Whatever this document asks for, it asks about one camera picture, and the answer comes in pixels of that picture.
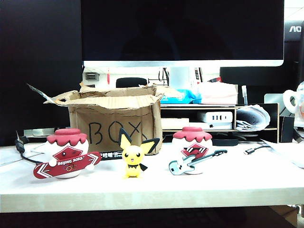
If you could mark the yellow Pichu doll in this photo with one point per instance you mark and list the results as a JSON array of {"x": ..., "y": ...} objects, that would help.
[{"x": 131, "y": 158}]

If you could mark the beige flat box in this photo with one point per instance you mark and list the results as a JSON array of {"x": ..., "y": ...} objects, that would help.
[{"x": 174, "y": 123}]

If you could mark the cardboard box marked BOX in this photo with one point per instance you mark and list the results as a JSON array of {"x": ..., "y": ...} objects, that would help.
[{"x": 107, "y": 116}]

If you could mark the red white guitar mascot doll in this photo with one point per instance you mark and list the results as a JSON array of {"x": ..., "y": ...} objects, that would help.
[{"x": 192, "y": 142}]

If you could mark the flat white device box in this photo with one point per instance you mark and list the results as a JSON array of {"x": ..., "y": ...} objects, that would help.
[{"x": 213, "y": 126}]

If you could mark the red white snowboard mascot doll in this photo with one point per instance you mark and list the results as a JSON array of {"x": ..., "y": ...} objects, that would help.
[{"x": 67, "y": 154}]

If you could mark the small black box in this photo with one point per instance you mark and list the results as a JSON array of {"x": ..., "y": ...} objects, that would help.
[{"x": 286, "y": 129}]

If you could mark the blue wet wipes pack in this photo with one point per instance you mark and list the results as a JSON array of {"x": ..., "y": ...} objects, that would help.
[{"x": 183, "y": 96}]

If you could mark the black office chair back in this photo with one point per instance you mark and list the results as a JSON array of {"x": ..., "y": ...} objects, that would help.
[{"x": 130, "y": 82}]

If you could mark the red hanging ornament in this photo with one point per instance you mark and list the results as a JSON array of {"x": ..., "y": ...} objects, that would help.
[{"x": 108, "y": 77}]

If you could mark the black permanent marker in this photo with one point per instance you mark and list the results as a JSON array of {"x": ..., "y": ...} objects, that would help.
[{"x": 110, "y": 155}]

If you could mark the white multi-port charger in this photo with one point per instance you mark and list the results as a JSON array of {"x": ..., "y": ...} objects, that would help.
[{"x": 215, "y": 117}]

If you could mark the pink white tissue pack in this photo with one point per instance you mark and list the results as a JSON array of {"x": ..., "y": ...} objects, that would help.
[{"x": 218, "y": 93}]

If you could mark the grey socket panel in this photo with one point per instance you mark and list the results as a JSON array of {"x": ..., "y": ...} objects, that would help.
[{"x": 92, "y": 76}]

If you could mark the black round puck base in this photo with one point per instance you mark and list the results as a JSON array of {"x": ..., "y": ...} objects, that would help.
[{"x": 225, "y": 142}]

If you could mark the large silver-framed monitor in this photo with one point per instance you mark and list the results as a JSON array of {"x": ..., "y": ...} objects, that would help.
[{"x": 180, "y": 28}]

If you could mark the rolled newspaper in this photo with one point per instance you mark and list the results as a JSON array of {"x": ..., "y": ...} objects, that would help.
[{"x": 253, "y": 118}]

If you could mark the black screen behind shelf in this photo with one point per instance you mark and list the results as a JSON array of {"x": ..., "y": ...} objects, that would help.
[{"x": 251, "y": 76}]

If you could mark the flat silver metal plate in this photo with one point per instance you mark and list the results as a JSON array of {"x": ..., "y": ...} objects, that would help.
[{"x": 39, "y": 132}]

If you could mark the wooden desk shelf riser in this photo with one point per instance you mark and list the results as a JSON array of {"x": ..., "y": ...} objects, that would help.
[{"x": 273, "y": 118}]

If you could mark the dark monitor panel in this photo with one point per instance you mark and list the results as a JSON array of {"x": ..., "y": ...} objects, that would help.
[{"x": 35, "y": 59}]

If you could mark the white paper sheet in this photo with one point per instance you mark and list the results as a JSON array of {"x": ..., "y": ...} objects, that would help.
[{"x": 285, "y": 152}]

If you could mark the black AOC monitor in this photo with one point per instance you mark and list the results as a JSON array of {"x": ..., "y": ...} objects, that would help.
[{"x": 294, "y": 47}]

